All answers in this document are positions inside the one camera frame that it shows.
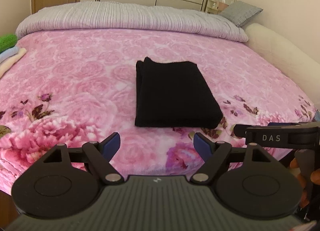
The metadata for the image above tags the black garment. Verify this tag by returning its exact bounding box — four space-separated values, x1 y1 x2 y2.
135 58 223 129

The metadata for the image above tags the right hand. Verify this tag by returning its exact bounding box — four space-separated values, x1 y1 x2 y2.
290 158 319 208

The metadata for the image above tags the cream padded headboard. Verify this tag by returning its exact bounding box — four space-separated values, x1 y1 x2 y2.
244 23 319 108

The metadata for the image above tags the pink floral blanket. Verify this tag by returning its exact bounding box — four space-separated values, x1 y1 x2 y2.
1 29 316 193

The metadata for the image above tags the cream folded cloth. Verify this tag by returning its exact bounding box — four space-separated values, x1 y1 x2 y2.
0 48 27 78

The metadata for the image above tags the grey striped duvet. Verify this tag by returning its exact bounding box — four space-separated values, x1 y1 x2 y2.
15 1 248 43

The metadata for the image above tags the light blue folded cloth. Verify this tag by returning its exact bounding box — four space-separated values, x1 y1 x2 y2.
0 46 20 63

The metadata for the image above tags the grey pillow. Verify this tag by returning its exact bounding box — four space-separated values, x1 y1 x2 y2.
219 1 263 27

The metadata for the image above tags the green folded cloth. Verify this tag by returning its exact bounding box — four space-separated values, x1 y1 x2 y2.
0 34 18 53

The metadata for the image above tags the white corner shelf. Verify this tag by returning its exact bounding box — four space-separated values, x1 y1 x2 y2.
205 0 228 15

